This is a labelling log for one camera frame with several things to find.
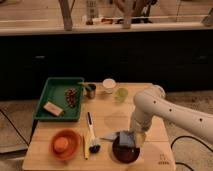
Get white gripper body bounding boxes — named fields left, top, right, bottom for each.
left=130, top=116, right=150, bottom=133

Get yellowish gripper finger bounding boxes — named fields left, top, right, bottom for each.
left=128, top=132, right=135, bottom=147
left=135, top=133, right=146, bottom=147

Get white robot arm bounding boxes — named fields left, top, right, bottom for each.
left=130, top=85, right=213, bottom=145

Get dark purple bowl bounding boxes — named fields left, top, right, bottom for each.
left=112, top=137, right=140, bottom=164

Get orange bowl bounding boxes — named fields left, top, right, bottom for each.
left=49, top=129, right=81, bottom=161

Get green translucent cup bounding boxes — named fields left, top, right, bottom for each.
left=116, top=88, right=128, bottom=103

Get black white dish brush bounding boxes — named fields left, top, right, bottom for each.
left=87, top=113, right=101, bottom=154

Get yellow stick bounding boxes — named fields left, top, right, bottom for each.
left=84, top=133, right=89, bottom=160

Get white cup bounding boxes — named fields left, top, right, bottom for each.
left=102, top=78, right=116, bottom=94

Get metal cup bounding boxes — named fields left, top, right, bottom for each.
left=85, top=84, right=96, bottom=99

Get orange round object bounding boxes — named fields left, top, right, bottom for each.
left=54, top=137, right=69, bottom=153

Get bunch of red grapes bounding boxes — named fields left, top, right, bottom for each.
left=65, top=88, right=77, bottom=108

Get tan wooden block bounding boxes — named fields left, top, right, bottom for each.
left=43, top=102, right=64, bottom=116

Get green plastic tray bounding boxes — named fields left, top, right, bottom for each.
left=34, top=77, right=84, bottom=122

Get black cable right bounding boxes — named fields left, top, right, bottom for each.
left=170, top=134, right=213, bottom=171

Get black cable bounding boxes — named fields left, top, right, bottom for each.
left=0, top=108, right=31, bottom=147
left=170, top=134, right=213, bottom=171

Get black cable left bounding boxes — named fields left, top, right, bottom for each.
left=0, top=108, right=31, bottom=147

